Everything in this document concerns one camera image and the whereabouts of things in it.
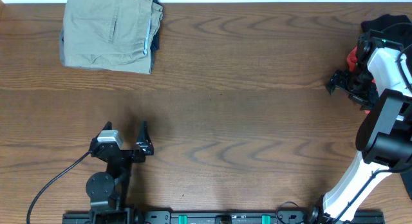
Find khaki shorts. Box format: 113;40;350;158
62;0;163;66

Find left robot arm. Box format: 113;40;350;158
86;120;154;223

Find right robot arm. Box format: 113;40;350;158
310;38;411;223

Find red garment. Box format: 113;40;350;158
346;47;377;114

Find black t-shirt with print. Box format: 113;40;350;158
361;14;411;198

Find folded grey trousers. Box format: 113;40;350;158
59;31;158;75

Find folded dark blue jeans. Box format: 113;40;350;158
151;0;163;53

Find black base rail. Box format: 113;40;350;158
62;210;386;224

